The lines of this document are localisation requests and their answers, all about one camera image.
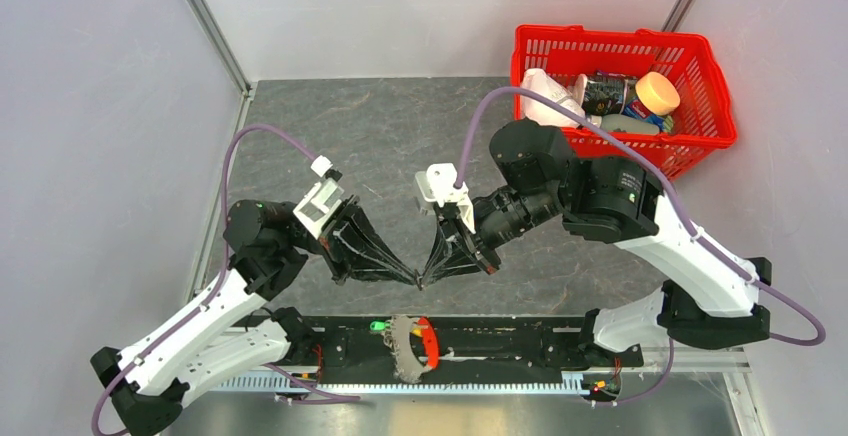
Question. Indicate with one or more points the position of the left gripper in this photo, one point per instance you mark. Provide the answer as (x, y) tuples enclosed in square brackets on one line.
[(352, 247)]

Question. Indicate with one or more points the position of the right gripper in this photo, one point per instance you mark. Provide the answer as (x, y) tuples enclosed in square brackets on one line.
[(447, 260)]

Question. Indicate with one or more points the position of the keyring bunch with tags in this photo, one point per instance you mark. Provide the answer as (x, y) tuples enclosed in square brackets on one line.
[(413, 345)]

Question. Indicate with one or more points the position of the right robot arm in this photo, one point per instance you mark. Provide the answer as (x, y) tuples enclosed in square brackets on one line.
[(709, 298)]

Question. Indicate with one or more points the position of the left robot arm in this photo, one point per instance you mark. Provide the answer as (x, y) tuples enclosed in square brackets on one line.
[(151, 382)]

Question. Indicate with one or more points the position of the grey green pouch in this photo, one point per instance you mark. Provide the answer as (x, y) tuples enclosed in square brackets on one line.
[(620, 123)]

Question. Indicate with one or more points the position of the dark printed can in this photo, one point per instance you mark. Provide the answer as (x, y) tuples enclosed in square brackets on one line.
[(604, 93)]

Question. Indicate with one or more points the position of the jar with yellow lid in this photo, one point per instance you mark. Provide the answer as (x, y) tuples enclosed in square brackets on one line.
[(653, 99)]

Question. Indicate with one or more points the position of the red plastic basket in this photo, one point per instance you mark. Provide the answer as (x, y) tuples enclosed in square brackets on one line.
[(703, 122)]

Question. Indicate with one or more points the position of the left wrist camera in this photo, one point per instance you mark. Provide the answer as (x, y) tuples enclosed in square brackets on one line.
[(323, 199)]

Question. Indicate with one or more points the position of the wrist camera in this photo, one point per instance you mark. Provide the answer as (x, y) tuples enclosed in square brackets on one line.
[(434, 189), (323, 199)]

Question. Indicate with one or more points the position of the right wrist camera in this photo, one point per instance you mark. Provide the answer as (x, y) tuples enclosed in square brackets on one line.
[(434, 189)]

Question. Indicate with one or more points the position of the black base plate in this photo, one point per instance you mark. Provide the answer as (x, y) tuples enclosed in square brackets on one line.
[(473, 350)]

